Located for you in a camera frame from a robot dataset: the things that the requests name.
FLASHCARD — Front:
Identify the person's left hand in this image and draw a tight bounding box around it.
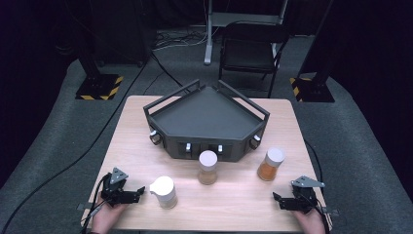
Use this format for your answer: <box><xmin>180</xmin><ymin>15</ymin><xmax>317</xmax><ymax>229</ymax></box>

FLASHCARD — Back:
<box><xmin>92</xmin><ymin>201</ymin><xmax>128</xmax><ymax>234</ymax></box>

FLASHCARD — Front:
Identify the orange powder spice jar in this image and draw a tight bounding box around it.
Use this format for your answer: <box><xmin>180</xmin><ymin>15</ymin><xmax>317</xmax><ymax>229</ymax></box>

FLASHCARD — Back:
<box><xmin>256</xmin><ymin>146</ymin><xmax>286</xmax><ymax>182</ymax></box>

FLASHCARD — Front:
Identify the black stand with striped base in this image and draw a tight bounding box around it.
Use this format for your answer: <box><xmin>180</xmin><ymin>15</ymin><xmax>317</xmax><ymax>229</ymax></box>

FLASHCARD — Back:
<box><xmin>289</xmin><ymin>0</ymin><xmax>335</xmax><ymax>103</ymax></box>
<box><xmin>75</xmin><ymin>32</ymin><xmax>125</xmax><ymax>101</ymax></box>

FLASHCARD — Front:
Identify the glass jar with spout lid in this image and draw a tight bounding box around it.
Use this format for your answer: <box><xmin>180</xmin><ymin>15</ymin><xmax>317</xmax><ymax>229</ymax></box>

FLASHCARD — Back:
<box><xmin>149</xmin><ymin>175</ymin><xmax>179</xmax><ymax>210</ymax></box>

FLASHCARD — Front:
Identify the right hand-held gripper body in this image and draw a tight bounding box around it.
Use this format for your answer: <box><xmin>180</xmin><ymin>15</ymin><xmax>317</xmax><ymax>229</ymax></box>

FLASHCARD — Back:
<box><xmin>281</xmin><ymin>175</ymin><xmax>325</xmax><ymax>215</ymax></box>

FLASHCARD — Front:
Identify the thin black cable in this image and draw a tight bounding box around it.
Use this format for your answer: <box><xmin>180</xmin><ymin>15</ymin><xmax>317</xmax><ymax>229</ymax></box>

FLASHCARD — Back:
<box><xmin>303</xmin><ymin>139</ymin><xmax>325</xmax><ymax>196</ymax></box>

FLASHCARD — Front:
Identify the grey table bracket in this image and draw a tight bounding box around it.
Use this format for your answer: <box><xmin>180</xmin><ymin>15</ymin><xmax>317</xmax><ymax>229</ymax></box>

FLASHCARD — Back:
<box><xmin>76</xmin><ymin>203</ymin><xmax>98</xmax><ymax>212</ymax></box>
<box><xmin>320</xmin><ymin>207</ymin><xmax>341</xmax><ymax>217</ymax></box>

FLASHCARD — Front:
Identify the long black floor cable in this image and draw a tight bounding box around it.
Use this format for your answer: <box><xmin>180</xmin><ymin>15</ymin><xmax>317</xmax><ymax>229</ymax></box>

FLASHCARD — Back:
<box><xmin>0</xmin><ymin>61</ymin><xmax>148</xmax><ymax>234</ymax></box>

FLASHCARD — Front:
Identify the black folding chair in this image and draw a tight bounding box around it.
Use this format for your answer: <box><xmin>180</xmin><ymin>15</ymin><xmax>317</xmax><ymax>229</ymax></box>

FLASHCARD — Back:
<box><xmin>217</xmin><ymin>20</ymin><xmax>291</xmax><ymax>98</ymax></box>

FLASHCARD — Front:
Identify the black corner rack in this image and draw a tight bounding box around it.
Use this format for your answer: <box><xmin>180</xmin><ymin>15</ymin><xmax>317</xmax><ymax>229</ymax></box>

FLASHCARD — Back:
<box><xmin>142</xmin><ymin>78</ymin><xmax>271</xmax><ymax>163</ymax></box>

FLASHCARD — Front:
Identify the bundle of floor cables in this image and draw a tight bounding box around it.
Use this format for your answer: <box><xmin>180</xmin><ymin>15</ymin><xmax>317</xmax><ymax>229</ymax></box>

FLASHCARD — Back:
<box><xmin>152</xmin><ymin>28</ymin><xmax>208</xmax><ymax>52</ymax></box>

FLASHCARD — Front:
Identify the brown powder spice jar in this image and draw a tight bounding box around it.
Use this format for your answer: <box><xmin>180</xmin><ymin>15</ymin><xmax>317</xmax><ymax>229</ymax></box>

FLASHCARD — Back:
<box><xmin>198</xmin><ymin>149</ymin><xmax>219</xmax><ymax>186</ymax></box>

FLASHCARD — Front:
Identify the left hand-held gripper cable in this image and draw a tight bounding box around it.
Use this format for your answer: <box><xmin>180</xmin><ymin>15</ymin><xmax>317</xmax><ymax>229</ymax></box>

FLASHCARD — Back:
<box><xmin>79</xmin><ymin>174</ymin><xmax>113</xmax><ymax>234</ymax></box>

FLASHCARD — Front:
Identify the right hand-held gripper cable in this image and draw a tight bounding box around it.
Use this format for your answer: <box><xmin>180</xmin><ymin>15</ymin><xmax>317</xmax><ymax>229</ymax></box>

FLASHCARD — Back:
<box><xmin>305</xmin><ymin>194</ymin><xmax>331</xmax><ymax>234</ymax></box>

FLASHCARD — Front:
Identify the person's right hand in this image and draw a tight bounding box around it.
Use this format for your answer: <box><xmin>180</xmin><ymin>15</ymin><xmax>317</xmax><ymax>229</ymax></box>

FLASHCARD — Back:
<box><xmin>291</xmin><ymin>208</ymin><xmax>326</xmax><ymax>234</ymax></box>

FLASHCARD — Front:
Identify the black cabinet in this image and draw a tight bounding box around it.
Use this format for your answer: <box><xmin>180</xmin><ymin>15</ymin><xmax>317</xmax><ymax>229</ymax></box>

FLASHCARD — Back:
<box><xmin>87</xmin><ymin>0</ymin><xmax>157</xmax><ymax>66</ymax></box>

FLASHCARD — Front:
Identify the hand-held gripper cable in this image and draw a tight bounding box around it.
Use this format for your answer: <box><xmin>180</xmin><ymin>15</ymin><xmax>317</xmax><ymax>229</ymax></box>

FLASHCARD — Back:
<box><xmin>79</xmin><ymin>174</ymin><xmax>113</xmax><ymax>234</ymax></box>
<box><xmin>305</xmin><ymin>194</ymin><xmax>331</xmax><ymax>234</ymax></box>

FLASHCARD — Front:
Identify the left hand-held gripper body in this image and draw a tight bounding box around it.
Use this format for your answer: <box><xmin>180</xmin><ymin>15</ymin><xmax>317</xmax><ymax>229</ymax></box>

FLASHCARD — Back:
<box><xmin>99</xmin><ymin>167</ymin><xmax>138</xmax><ymax>208</ymax></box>

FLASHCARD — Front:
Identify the grey metal stand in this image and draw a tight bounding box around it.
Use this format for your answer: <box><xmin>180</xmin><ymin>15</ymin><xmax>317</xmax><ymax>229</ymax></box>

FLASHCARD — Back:
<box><xmin>204</xmin><ymin>0</ymin><xmax>289</xmax><ymax>66</ymax></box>

